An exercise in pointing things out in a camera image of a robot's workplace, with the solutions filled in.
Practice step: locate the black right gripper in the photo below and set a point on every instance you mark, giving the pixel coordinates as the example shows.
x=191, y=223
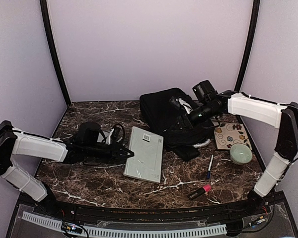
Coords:
x=180, y=120

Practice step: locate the black student backpack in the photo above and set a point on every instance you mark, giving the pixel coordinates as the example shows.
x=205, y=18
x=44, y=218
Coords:
x=165, y=119

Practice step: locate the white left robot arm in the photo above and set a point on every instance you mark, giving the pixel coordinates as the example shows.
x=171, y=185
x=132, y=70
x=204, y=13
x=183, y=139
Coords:
x=15, y=143

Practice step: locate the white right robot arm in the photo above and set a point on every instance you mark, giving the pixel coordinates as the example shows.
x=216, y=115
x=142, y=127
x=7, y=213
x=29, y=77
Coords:
x=278, y=117

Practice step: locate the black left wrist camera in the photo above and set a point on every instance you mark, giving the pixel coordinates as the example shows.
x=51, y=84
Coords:
x=88, y=133

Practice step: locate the grey slotted cable duct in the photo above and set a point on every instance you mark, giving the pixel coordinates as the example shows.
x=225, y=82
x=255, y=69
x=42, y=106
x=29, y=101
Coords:
x=107, y=229

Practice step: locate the floral ceramic tile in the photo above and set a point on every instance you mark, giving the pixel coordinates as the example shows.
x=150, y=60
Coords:
x=228, y=134

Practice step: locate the pale green ceramic bowl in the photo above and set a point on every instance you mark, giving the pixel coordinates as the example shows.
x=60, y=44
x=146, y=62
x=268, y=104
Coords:
x=240, y=154

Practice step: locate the black frame post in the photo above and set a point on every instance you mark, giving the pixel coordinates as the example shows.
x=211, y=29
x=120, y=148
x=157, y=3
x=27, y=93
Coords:
x=248, y=45
x=53, y=51

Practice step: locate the black front rail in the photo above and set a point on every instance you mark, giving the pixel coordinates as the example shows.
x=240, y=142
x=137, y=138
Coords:
x=229, y=212

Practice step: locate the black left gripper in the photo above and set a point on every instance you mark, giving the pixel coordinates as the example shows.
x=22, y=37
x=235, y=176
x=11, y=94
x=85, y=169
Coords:
x=115, y=154

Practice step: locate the pink and black highlighter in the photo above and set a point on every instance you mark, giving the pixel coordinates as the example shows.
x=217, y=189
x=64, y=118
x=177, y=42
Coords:
x=201, y=191

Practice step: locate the black left frame post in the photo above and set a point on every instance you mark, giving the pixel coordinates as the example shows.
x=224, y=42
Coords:
x=53, y=51

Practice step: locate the grey notebook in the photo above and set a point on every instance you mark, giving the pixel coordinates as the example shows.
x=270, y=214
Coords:
x=146, y=163

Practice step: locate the black right frame post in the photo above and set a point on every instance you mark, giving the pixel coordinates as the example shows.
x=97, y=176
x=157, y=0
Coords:
x=248, y=45

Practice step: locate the white pen with blue cap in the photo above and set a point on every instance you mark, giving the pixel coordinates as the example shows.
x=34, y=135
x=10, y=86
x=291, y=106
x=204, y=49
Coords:
x=209, y=167

